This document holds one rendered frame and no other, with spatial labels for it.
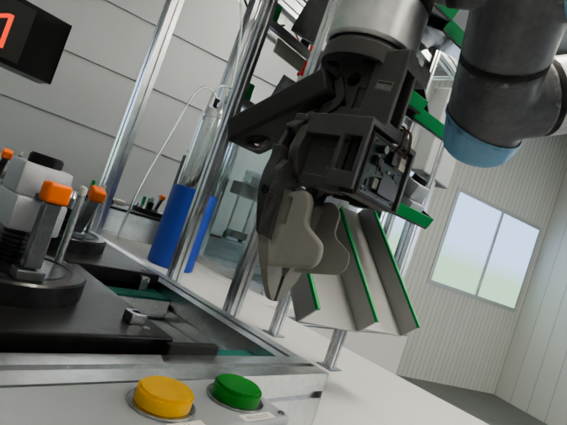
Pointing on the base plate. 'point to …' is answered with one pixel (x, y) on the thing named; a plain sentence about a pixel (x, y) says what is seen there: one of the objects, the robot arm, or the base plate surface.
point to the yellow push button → (164, 396)
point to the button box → (122, 406)
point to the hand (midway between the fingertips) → (271, 282)
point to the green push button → (236, 390)
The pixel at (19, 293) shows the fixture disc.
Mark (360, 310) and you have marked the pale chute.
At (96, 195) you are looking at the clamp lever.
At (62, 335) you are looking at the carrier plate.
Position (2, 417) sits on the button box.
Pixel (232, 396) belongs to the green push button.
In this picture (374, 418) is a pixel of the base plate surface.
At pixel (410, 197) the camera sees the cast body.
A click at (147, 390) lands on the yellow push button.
